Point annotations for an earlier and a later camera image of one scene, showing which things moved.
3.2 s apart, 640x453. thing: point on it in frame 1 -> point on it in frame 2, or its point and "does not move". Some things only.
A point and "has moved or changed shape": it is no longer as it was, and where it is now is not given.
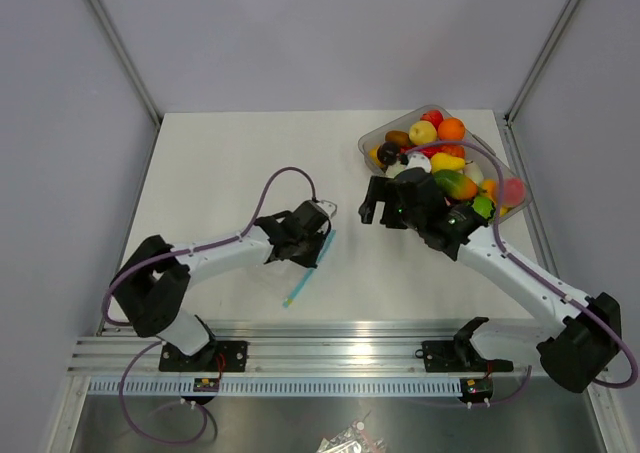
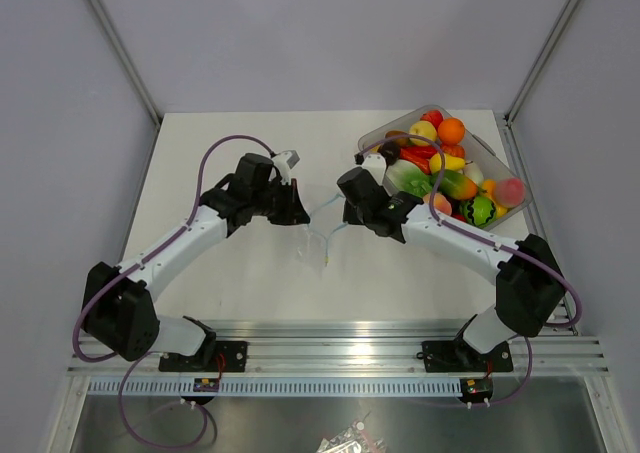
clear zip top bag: [290, 277] has moved or changed shape
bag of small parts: [352, 440] does not move
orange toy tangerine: [451, 129] does not move
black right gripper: [382, 189] -> [350, 215]
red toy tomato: [455, 150] does not move
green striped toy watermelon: [483, 206] does not move
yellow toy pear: [444, 161] does not move
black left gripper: [320, 238] -> [293, 213]
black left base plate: [219, 356] does not move
